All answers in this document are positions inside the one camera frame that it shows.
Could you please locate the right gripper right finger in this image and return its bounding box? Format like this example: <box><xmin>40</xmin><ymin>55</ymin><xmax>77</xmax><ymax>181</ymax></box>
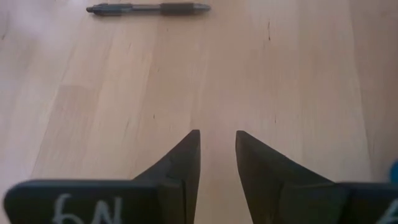
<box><xmin>235</xmin><ymin>130</ymin><xmax>398</xmax><ymax>224</ymax></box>

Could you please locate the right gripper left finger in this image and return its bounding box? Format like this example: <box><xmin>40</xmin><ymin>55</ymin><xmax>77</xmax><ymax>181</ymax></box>
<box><xmin>2</xmin><ymin>129</ymin><xmax>201</xmax><ymax>224</ymax></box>

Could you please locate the blue plastic bin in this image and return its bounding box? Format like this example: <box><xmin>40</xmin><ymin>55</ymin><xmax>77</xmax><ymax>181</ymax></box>
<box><xmin>389</xmin><ymin>159</ymin><xmax>398</xmax><ymax>184</ymax></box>

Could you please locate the black retractable pen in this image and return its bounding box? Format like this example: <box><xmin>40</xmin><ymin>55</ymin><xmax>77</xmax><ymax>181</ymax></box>
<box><xmin>86</xmin><ymin>2</ymin><xmax>212</xmax><ymax>17</ymax></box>

